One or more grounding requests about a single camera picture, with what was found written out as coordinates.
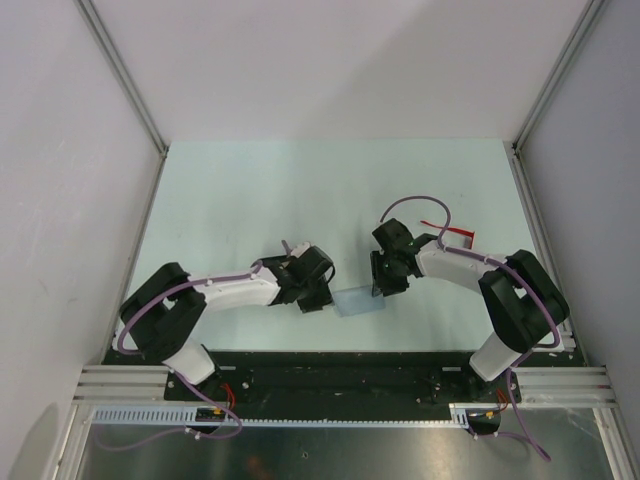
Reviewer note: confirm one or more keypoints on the white cable duct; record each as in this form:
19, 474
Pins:
195, 416

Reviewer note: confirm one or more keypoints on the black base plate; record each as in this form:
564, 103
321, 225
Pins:
350, 386

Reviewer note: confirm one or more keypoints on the blue cleaning cloth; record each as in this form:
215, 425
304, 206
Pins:
357, 301

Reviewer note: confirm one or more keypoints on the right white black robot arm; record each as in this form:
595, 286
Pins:
524, 305

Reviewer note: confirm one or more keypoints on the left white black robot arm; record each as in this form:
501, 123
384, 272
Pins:
160, 316

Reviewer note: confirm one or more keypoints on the red sunglasses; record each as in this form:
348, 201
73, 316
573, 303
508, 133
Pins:
467, 235

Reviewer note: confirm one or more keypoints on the aluminium rail frame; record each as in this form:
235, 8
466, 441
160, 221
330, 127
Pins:
220, 205

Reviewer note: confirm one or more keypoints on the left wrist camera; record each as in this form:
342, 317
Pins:
295, 251

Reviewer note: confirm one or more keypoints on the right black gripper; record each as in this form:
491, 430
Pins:
381, 284

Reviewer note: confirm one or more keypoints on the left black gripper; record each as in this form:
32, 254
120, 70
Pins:
323, 298

